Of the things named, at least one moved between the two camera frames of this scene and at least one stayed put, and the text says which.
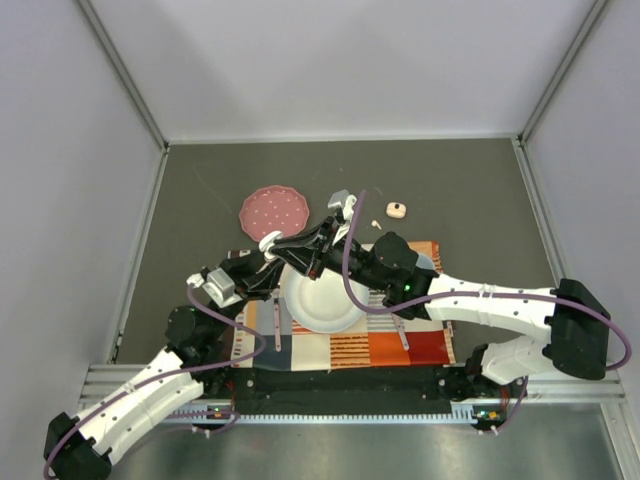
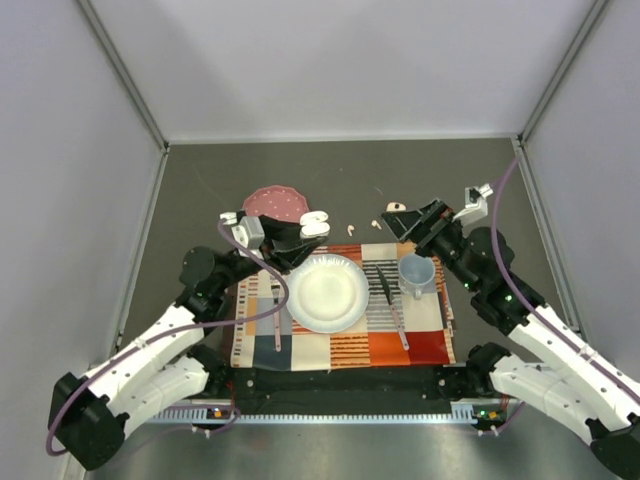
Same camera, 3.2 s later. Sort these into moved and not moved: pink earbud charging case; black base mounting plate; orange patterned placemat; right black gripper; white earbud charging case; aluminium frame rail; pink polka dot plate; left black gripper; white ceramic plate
Moved: right black gripper; white earbud charging case; left black gripper
Not moved: aluminium frame rail; white ceramic plate; black base mounting plate; pink earbud charging case; pink polka dot plate; orange patterned placemat
